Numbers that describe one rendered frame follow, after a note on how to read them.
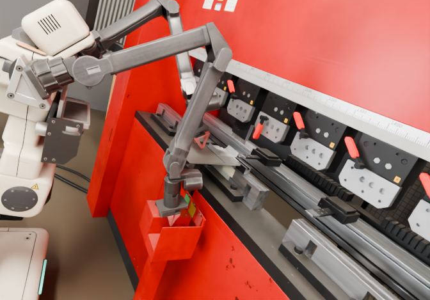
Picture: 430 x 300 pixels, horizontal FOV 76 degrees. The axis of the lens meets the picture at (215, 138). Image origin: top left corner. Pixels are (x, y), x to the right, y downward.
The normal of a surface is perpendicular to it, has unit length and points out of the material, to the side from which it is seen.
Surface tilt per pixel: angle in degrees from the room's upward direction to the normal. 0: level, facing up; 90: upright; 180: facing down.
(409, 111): 90
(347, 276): 90
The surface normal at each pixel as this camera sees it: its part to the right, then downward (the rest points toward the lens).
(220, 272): -0.78, -0.10
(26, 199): 0.38, 0.41
